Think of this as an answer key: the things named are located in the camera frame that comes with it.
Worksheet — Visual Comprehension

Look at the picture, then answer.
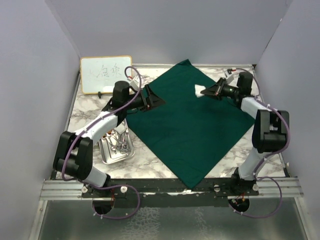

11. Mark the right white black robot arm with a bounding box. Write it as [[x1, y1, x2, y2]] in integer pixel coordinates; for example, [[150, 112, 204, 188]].
[[194, 68, 291, 196]]

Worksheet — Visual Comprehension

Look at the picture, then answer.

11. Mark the small framed whiteboard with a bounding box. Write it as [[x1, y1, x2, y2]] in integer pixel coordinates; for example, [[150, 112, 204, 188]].
[[80, 55, 132, 95]]

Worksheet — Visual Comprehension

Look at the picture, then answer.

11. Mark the black mounting base rail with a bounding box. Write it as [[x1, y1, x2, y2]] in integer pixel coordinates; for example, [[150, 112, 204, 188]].
[[81, 177, 259, 199]]

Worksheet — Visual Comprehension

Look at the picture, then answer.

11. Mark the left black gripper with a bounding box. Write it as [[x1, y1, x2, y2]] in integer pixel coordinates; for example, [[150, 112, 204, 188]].
[[124, 84, 166, 113]]

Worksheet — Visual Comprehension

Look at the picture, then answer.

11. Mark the green surgical drape cloth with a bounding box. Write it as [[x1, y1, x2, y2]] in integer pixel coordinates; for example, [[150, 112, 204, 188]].
[[126, 60, 255, 188]]

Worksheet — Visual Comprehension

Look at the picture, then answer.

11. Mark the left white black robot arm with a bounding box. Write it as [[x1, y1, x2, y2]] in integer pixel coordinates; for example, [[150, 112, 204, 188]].
[[53, 80, 165, 198]]

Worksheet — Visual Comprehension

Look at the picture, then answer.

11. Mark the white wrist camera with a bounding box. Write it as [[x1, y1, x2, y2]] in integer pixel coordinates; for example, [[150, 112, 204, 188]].
[[127, 75, 142, 95], [224, 67, 237, 85]]

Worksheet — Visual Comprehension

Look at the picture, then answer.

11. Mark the pile of steel instruments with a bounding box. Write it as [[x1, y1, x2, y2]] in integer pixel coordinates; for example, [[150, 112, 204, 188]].
[[106, 129, 131, 156]]

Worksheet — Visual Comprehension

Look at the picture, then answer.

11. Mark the white gauze pad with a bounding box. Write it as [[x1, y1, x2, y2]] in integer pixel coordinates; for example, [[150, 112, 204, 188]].
[[194, 84, 206, 98]]

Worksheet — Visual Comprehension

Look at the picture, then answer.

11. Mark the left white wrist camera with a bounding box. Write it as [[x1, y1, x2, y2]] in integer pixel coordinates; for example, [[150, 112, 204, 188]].
[[127, 75, 142, 95]]

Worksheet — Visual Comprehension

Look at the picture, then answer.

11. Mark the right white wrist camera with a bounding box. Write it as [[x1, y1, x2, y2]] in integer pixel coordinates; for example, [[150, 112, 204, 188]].
[[224, 67, 237, 85]]

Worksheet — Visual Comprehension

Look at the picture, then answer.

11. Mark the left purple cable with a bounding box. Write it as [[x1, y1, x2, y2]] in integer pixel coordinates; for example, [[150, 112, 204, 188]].
[[61, 66, 143, 221]]

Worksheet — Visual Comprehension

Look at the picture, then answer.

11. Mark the purple cable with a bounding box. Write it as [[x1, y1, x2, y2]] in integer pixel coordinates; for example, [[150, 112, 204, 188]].
[[229, 67, 292, 218], [61, 66, 143, 221]]

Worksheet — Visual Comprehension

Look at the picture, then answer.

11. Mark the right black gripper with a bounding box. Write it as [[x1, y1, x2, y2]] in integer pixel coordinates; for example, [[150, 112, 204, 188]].
[[200, 78, 239, 102]]

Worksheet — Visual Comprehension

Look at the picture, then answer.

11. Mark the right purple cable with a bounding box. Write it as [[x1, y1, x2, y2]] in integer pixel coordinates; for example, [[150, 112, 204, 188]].
[[229, 67, 292, 218]]

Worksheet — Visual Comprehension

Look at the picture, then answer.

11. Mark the stainless steel instrument tray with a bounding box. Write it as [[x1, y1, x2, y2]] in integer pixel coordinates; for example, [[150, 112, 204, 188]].
[[98, 120, 135, 165]]

